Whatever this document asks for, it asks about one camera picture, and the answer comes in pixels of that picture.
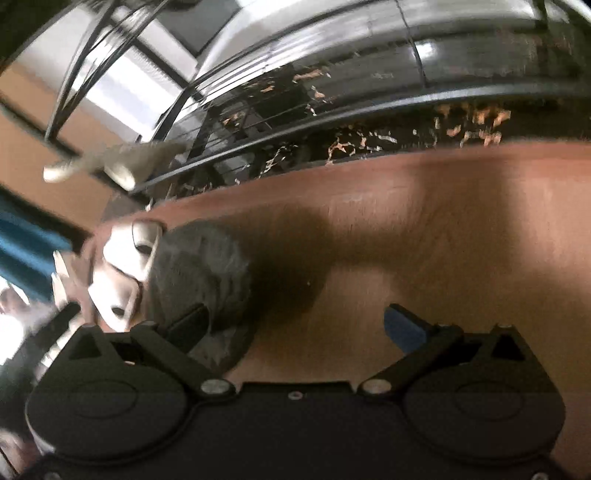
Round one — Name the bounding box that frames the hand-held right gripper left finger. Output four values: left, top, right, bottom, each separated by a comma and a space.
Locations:
55, 304, 236, 401

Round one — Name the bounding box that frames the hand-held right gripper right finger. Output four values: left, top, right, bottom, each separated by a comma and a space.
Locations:
359, 303, 542, 401

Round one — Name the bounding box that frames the black metal shoe rack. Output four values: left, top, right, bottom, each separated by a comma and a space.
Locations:
0, 0, 591, 195

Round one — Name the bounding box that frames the beige slip-on sandal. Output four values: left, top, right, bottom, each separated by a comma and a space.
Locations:
99, 220, 167, 282
85, 270, 141, 333

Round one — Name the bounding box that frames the pale green slipper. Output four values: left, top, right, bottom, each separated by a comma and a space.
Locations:
43, 141, 188, 191

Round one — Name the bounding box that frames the teal curtain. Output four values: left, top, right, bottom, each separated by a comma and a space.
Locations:
0, 194, 88, 301

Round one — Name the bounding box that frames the wooden cabinet panel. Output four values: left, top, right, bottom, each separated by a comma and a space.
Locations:
0, 65, 139, 222

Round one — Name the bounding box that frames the white paper bag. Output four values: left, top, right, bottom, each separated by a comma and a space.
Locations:
74, 46, 195, 139

